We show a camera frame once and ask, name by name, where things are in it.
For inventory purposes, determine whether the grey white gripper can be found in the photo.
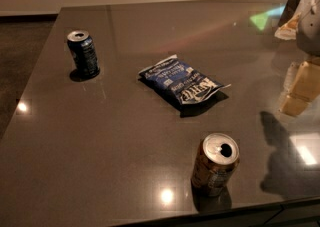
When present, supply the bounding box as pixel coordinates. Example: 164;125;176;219
275;0;320;116

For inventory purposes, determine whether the orange soda can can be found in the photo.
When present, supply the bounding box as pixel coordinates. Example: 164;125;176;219
191;133;240;197

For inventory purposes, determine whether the blue chip bag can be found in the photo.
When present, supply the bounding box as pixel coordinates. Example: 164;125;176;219
139;55;225;105

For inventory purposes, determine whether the dark blue soda can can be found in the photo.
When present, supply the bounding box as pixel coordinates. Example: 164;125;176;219
67;30;100;79

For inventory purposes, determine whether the black box in background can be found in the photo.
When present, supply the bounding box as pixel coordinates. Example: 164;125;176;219
278;0;301;27

